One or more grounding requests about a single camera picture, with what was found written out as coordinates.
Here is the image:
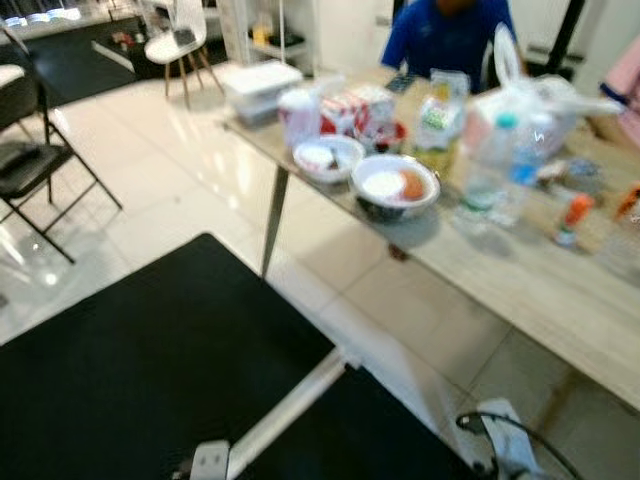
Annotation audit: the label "person in blue shirt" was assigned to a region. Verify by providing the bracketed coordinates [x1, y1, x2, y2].
[380, 0, 521, 91]

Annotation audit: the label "white plastic storage box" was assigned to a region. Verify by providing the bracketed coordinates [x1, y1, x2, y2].
[218, 60, 304, 126]

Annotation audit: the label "clear water bottle teal cap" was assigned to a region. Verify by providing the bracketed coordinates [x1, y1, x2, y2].
[452, 112, 523, 238]

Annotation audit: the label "black stand pole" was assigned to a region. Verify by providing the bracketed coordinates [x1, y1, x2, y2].
[545, 0, 586, 76]

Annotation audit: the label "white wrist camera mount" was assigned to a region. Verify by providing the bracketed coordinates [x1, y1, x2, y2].
[188, 440, 233, 480]
[475, 398, 546, 480]

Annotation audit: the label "black folding chair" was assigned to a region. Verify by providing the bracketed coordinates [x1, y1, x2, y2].
[0, 25, 123, 266]

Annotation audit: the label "white plastic shopping bag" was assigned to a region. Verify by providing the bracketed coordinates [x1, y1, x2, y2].
[465, 25, 626, 176]

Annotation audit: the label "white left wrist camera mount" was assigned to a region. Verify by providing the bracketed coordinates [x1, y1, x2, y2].
[188, 440, 233, 480]

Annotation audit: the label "white wrapped cup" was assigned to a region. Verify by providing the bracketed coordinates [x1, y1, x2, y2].
[278, 88, 323, 151]

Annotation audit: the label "red and white package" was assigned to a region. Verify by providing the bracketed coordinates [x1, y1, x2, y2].
[320, 85, 406, 151]

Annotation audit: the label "dark floor mat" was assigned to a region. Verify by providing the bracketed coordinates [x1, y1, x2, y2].
[0, 233, 336, 480]
[235, 365, 491, 480]

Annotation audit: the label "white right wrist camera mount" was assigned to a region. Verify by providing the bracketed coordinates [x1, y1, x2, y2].
[475, 398, 546, 480]

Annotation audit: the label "small white bowl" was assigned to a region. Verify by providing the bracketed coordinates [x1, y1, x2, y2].
[293, 135, 367, 184]

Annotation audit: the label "white chair wooden legs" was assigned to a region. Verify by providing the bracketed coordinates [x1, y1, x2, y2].
[143, 0, 226, 109]

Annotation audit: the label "yellow green snack bag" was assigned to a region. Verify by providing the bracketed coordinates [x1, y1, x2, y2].
[412, 70, 471, 176]

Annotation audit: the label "water bottle blue label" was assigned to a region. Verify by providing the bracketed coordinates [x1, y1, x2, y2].
[505, 135, 549, 226]

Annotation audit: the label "person in pink shirt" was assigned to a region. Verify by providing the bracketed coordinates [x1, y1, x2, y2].
[600, 40, 640, 141]

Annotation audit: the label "large bowl with food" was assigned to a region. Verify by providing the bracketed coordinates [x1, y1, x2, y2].
[350, 153, 442, 223]

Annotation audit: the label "white shelf unit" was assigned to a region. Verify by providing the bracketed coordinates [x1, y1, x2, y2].
[215, 0, 311, 66]

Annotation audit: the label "small bottle orange cap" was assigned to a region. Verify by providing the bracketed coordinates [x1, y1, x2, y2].
[555, 192, 596, 249]

